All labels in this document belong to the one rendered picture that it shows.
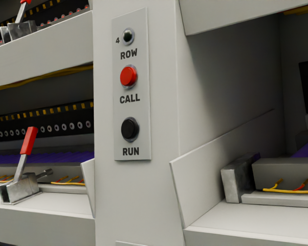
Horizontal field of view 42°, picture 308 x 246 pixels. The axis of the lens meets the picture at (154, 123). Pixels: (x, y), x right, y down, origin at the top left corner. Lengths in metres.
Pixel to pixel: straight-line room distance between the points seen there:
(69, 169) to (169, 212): 0.22
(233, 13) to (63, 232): 0.25
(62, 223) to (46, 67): 0.16
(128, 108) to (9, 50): 0.21
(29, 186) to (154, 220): 0.22
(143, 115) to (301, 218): 0.14
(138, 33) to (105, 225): 0.16
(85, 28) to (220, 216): 0.21
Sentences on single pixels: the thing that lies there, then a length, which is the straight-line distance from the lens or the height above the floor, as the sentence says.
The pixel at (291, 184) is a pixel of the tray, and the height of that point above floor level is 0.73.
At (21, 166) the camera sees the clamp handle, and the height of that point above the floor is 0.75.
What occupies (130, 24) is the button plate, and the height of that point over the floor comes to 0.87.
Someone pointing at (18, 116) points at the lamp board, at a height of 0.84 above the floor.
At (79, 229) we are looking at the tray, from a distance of 0.38.
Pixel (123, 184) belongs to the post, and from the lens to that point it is 0.33.
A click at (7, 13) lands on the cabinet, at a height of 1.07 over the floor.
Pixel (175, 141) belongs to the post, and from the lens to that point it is 0.29.
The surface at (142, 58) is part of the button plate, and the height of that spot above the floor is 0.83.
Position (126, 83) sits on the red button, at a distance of 0.32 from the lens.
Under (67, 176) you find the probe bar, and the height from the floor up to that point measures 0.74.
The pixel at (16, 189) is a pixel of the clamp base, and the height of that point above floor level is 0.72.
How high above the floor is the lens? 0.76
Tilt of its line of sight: 5 degrees up
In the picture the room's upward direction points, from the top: 2 degrees counter-clockwise
